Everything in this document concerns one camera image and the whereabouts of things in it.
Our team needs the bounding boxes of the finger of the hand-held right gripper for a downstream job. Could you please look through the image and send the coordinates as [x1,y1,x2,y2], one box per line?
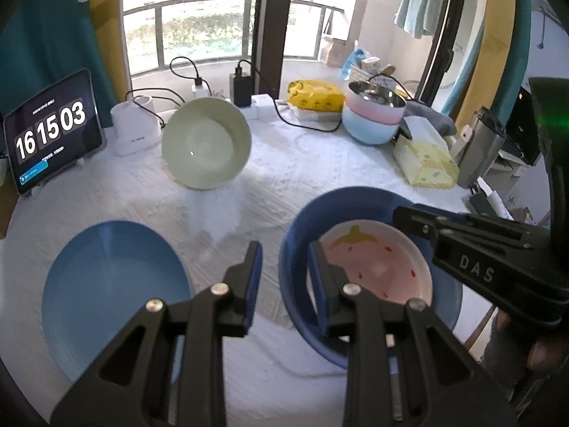
[392,205,548,251]
[435,228,534,257]

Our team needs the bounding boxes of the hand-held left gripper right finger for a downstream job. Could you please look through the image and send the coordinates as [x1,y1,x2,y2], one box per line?
[308,240,521,427]

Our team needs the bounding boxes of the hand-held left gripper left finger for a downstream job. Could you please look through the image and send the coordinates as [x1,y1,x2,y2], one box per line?
[49,240,264,427]

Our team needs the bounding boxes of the large blue bowl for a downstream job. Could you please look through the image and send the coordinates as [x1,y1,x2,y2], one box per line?
[278,187,463,370]

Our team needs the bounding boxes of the pink strawberry print bowl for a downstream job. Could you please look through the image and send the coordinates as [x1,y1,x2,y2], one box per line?
[318,219,434,305]

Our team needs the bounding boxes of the blue plate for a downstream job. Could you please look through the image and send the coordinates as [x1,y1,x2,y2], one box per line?
[41,220,195,383]

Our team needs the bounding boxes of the person's right hand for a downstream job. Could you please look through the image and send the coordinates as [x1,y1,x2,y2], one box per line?
[493,309,569,372]

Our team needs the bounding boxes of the yellow tissue pack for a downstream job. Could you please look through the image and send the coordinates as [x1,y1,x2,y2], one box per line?
[393,116,459,188]

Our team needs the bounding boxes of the steel thermos bottle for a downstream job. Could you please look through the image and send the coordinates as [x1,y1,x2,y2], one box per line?
[457,107,507,190]

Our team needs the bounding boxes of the light blue bowl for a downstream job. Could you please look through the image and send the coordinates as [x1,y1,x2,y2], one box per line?
[341,109,403,145]

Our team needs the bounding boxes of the grey folded cloth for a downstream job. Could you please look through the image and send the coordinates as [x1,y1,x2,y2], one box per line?
[402,100,458,136]

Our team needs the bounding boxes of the white textured tablecloth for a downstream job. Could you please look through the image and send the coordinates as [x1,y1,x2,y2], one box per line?
[0,111,503,427]

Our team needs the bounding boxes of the pink steel-lined bowl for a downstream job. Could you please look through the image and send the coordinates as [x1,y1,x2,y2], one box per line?
[346,81,407,124]

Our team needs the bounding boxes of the black computer monitor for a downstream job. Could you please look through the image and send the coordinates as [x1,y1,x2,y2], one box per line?
[507,84,541,165]

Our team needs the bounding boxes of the pale yellow-green bowl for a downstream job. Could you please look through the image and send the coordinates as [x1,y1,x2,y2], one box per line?
[161,97,252,191]

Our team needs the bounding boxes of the yellow wipes pack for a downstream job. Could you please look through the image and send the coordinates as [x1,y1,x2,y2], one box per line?
[287,79,346,112]

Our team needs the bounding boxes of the blue snack packet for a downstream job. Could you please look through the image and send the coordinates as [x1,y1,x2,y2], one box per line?
[339,48,369,81]

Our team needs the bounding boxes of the white power adapter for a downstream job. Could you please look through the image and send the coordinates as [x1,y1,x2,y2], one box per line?
[251,94,278,121]

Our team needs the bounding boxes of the balcony cardboard box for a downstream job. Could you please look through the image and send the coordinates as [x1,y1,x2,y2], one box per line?
[319,36,352,67]

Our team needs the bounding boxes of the white desk lamp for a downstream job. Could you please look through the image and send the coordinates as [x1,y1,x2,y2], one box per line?
[76,0,166,157]

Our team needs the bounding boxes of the teal curtain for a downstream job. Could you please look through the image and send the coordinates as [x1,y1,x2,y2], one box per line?
[500,0,532,121]
[9,0,117,112]

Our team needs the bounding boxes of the yellow curtain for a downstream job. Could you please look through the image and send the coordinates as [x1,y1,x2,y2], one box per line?
[453,0,516,116]
[86,0,132,101]

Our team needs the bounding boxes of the hanging light blue shirt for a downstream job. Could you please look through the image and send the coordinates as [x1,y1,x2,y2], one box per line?
[395,0,445,38]

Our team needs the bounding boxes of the tablet showing clock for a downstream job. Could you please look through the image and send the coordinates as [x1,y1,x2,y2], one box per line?
[2,69,104,195]

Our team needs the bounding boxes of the dark window frame post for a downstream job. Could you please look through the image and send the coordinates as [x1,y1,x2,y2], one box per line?
[257,0,296,99]
[420,0,469,99]

